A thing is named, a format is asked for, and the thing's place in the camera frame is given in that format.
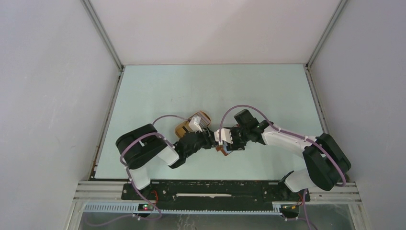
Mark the brown leather card holder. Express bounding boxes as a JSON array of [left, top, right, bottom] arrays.
[[215, 144, 233, 156]]

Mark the white toothed cable duct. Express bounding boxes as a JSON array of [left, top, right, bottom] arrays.
[[83, 202, 282, 215]]

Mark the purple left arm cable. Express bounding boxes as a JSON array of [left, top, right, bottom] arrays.
[[119, 115, 191, 220]]

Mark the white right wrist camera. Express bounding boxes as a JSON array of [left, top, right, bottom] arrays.
[[214, 128, 233, 145]]

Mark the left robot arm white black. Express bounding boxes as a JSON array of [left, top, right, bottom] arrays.
[[115, 124, 218, 200]]

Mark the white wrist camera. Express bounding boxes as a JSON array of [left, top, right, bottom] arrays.
[[214, 128, 233, 145], [188, 115, 203, 132]]

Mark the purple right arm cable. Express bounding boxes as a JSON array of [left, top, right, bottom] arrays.
[[218, 105, 347, 230]]

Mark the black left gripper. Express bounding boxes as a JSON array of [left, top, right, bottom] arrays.
[[184, 125, 219, 158]]

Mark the aluminium frame rail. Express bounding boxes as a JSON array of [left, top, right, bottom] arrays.
[[73, 181, 362, 205]]

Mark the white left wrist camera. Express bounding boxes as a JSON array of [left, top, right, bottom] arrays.
[[188, 115, 203, 132]]

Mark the stack of credit cards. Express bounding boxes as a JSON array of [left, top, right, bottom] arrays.
[[198, 111, 211, 126]]

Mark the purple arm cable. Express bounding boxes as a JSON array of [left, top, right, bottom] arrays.
[[119, 115, 191, 220], [218, 105, 347, 230]]

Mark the beige oval card tray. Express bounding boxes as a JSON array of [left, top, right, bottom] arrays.
[[175, 112, 208, 138]]

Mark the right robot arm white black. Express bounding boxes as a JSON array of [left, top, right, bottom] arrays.
[[215, 109, 351, 200]]

